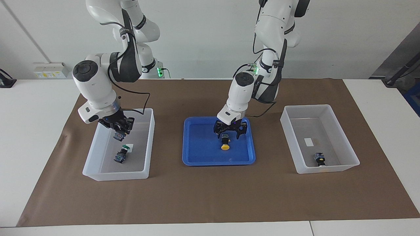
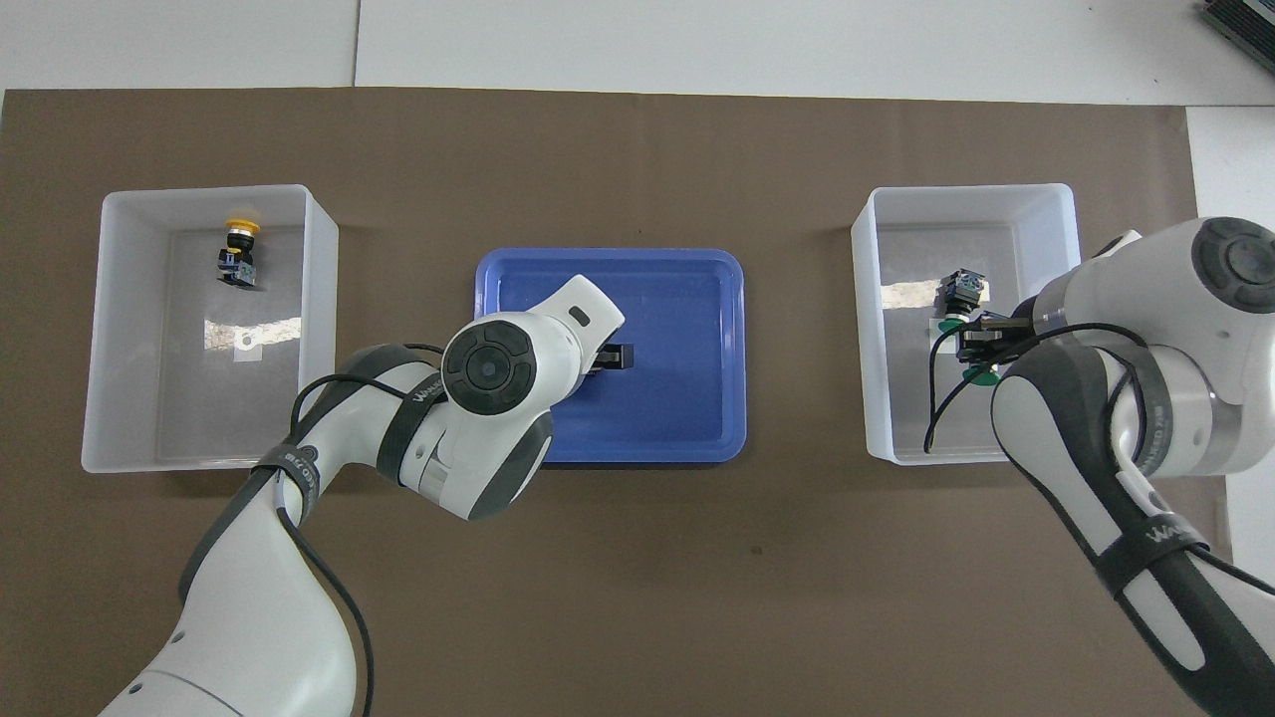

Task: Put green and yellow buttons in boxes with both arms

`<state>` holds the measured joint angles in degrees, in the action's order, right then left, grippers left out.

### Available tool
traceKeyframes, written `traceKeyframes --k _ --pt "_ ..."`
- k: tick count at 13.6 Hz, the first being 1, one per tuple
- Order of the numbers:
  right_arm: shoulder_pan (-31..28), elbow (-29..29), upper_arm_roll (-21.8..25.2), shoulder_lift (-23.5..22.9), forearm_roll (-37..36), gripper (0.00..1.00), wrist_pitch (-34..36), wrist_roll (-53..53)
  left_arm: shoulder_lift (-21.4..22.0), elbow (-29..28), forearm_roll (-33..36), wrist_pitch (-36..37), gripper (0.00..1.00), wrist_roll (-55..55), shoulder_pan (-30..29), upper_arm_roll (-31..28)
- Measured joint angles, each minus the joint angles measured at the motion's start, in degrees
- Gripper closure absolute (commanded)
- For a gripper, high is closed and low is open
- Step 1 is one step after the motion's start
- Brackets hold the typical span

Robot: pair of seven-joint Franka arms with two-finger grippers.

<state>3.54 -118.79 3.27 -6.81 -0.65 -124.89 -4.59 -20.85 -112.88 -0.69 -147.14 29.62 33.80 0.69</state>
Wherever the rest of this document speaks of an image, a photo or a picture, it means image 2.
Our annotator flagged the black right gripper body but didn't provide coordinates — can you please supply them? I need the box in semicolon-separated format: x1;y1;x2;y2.
984;310;1043;365

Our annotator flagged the yellow push button switch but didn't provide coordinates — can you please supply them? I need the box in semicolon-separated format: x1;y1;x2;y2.
216;216;263;289

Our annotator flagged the blue plastic tray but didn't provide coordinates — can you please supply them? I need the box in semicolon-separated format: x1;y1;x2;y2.
474;248;747;466

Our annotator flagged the translucent white plastic box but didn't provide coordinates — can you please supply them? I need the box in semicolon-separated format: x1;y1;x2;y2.
82;184;340;475
850;183;1082;466

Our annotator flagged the brown paper mat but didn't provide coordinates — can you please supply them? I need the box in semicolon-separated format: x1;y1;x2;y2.
0;88;1228;717

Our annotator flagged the dark grey device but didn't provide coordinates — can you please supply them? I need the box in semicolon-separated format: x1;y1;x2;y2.
1199;0;1275;47

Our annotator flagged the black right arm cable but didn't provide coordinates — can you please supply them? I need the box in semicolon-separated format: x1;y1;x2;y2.
922;314;1178;475

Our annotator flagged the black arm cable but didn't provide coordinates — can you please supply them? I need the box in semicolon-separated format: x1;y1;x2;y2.
283;343;449;717
922;314;1178;475

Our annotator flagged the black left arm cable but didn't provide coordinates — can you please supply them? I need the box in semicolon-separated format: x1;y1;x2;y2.
283;343;449;717

